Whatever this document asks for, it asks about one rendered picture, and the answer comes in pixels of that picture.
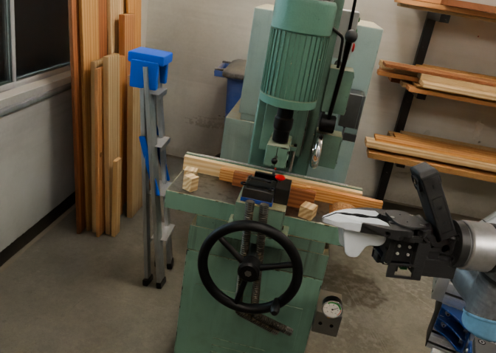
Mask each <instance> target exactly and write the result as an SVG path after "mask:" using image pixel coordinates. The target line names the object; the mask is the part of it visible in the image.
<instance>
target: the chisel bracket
mask: <svg viewBox="0 0 496 353"><path fill-rule="evenodd" d="M272 136H273V132H272V135H271V137H270V138H269V142H268V143H267V146H266V153H265V157H264V162H263V164H264V165H268V166H272V167H276V168H283V169H285V168H286V164H287V163H288V157H289V154H290V146H291V144H292V136H290V135H289V140H288V142H287V143H278V142H275V141H274V140H272ZM275 156H278V163H277V164H272V162H271V160H272V158H274V157H275Z"/></svg>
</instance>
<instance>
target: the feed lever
mask: <svg viewBox="0 0 496 353"><path fill-rule="evenodd" d="M357 38H358V34H357V32H356V31H355V30H349V31H347V32H346V34H345V40H346V41H347V44H346V47H345V52H344V55H343V58H342V63H341V66H340V71H339V74H338V77H337V82H336V86H335V88H334V93H333V97H332V99H331V105H330V108H329V110H328V114H322V115H321V118H320V125H319V129H318V130H319V131H323V132H327V133H331V134H332V133H334V128H335V124H336V120H337V118H336V116H333V115H332V113H333V110H334V105H335V103H336V99H337V95H338V92H339V89H340V84H341V81H342V77H343V73H344V71H345V66H346V63H347V60H348V55H349V52H350V49H351V45H352V43H353V42H355V41H356V40H357Z"/></svg>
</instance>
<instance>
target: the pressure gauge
mask: <svg viewBox="0 0 496 353"><path fill-rule="evenodd" d="M331 309H333V311H332V310H331ZM322 312H323V314H324V315H325V316H326V317H327V318H338V317H339V316H341V314H342V312H343V308H342V301H341V300H340V299H339V298H338V297H337V296H333V295H331V296H328V297H326V298H324V299H323V305H322Z"/></svg>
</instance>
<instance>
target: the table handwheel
mask: <svg viewBox="0 0 496 353"><path fill-rule="evenodd" d="M237 231H253V232H257V233H262V234H264V235H266V236H268V237H270V238H272V239H274V240H275V241H276V242H277V243H278V244H280V245H281V246H282V247H283V249H284V250H285V251H286V252H287V254H288V256H289V258H290V260H291V261H288V262H281V263H274V264H261V262H260V260H259V255H258V254H257V253H256V244H253V243H251V244H250V246H249V251H248V253H247V256H244V257H243V256H242V255H241V254H240V253H239V252H238V251H237V250H236V249H235V248H234V247H233V246H232V245H231V244H230V243H229V242H228V241H227V240H226V239H225V238H224V236H225V235H227V234H229V233H233V232H237ZM218 240H219V241H220V242H221V243H222V244H223V245H224V246H225V247H226V248H227V249H228V250H229V252H230V253H231V254H232V255H233V256H234V257H235V258H236V260H237V261H238V262H239V263H240V264H239V266H238V276H239V277H240V279H242V280H241V284H240V287H239V289H238V292H237V294H236V297H235V299H233V298H231V297H229V296H228V295H226V294H224V293H223V292H222V291H221V290H220V289H219V288H218V287H217V286H216V285H215V283H214V282H213V280H212V278H211V277H210V273H209V270H208V265H207V262H208V256H209V253H210V250H211V248H212V247H213V245H214V244H215V243H216V242H217V241H218ZM284 268H292V280H291V283H290V285H289V287H288V288H287V290H286V291H285V292H284V293H283V294H282V295H281V296H280V297H278V298H279V299H280V308H281V307H283V306H285V305H287V304H288V302H290V301H291V300H292V299H293V297H295V296H296V294H297V292H298V290H299V289H300V285H301V283H302V280H303V263H302V260H301V257H300V254H299V252H298V251H297V248H296V247H295V245H294V244H293V243H292V241H291V240H290V239H289V238H288V237H287V236H286V235H285V234H284V233H282V232H281V231H279V230H278V229H276V228H275V227H273V226H271V225H268V224H265V223H263V222H257V221H252V220H238V221H234V222H228V223H226V224H224V225H222V226H220V227H217V228H216V229H215V230H214V231H213V232H211V233H210V234H209V235H208V236H207V238H206V239H205V240H204V241H203V243H202V245H201V248H200V250H199V255H198V270H199V276H200V279H201V281H202V283H203V285H204V287H205V288H206V290H207V291H208V292H209V293H210V294H211V295H212V296H213V297H214V298H215V299H216V300H217V301H218V302H219V303H221V304H223V305H224V306H226V307H228V308H230V309H233V310H235V311H237V312H243V313H247V314H264V313H268V312H270V308H271V305H272V302H273V301H269V302H266V303H262V304H248V303H244V302H241V297H242V295H243V293H244V290H245V287H246V285H247V282H253V281H256V280H257V279H258V277H259V275H260V271H264V270H275V269H284Z"/></svg>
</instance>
